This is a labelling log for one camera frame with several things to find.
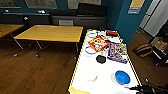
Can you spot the dark grey sofa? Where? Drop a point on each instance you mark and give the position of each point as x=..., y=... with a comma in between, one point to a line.
x=90, y=16

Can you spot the white paper sheet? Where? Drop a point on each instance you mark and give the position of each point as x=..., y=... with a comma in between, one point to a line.
x=65, y=22

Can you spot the blue bowl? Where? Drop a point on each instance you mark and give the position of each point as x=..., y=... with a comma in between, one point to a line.
x=122, y=77

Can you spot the red yellow game box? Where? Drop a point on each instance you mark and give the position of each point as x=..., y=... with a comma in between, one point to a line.
x=98, y=43

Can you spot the red bowl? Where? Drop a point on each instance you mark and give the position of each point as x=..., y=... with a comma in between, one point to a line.
x=112, y=33

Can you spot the dark framed window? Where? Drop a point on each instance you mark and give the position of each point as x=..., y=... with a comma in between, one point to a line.
x=10, y=3
x=85, y=2
x=40, y=3

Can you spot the yellow wall sign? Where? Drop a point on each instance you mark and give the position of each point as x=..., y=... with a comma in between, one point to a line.
x=136, y=6

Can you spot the black round puck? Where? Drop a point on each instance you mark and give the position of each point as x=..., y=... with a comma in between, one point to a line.
x=101, y=59

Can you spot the long dark sofa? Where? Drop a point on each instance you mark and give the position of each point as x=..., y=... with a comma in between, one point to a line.
x=23, y=18

